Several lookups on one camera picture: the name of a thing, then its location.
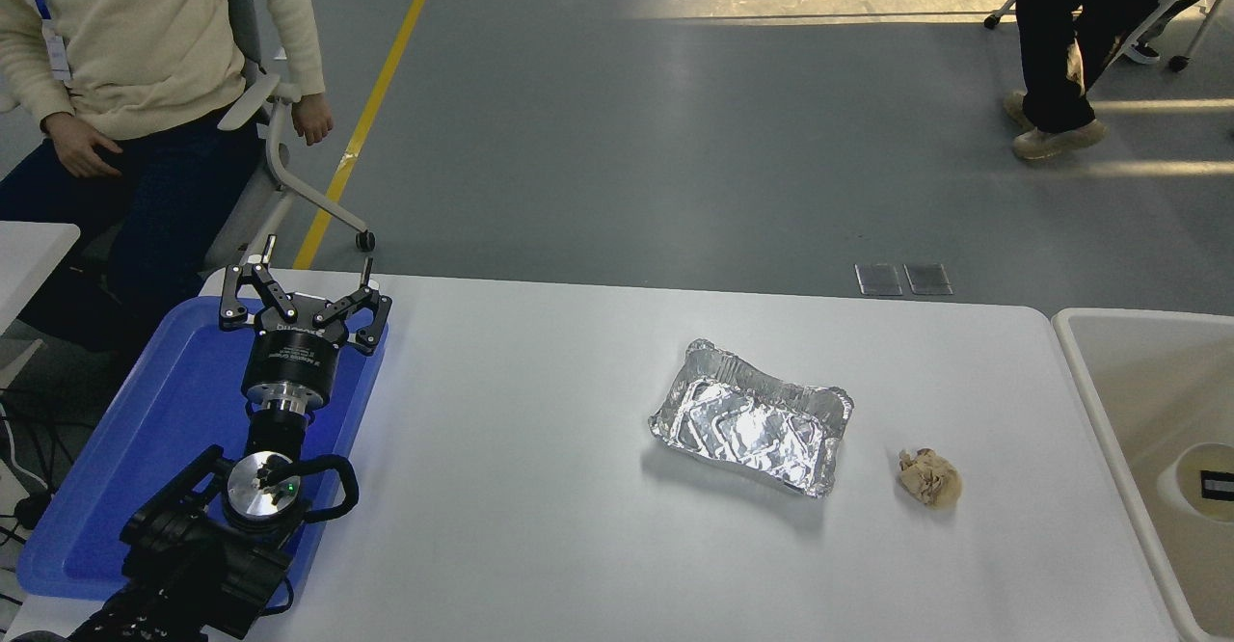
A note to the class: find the white frame wheeled chair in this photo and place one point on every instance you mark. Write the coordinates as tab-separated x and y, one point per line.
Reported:
1178	62

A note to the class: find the person's right hand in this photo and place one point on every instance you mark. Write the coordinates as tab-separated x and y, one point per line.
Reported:
82	148

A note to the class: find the person's left hand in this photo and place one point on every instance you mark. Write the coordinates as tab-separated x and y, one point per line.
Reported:
313	120

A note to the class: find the large pale bin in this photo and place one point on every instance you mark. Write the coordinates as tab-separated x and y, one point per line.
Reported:
1147	382

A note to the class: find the crumpled tan paper ball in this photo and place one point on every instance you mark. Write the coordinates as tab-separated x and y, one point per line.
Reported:
930	480

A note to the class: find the white paper cup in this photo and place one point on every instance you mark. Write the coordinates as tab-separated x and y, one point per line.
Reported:
1181	483

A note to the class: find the white side table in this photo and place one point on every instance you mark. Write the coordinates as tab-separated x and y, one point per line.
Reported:
29	256

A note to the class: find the crumpled foil tray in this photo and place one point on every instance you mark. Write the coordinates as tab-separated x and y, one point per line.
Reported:
742	425

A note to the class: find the person's left forearm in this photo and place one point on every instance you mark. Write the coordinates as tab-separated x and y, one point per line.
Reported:
301	59

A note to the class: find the grey white office chair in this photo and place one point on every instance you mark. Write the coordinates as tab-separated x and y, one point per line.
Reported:
280	155

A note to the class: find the person's right forearm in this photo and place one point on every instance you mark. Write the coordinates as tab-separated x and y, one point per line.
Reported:
29	83

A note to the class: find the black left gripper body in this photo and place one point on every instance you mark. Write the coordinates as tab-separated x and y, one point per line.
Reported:
289	355

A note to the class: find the black power plug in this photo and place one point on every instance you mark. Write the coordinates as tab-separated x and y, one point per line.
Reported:
34	509

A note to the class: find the blue plastic tray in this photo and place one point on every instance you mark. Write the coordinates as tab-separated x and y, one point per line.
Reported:
145	430

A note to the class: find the person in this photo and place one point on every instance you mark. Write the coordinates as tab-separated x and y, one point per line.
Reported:
135	44
1060	44

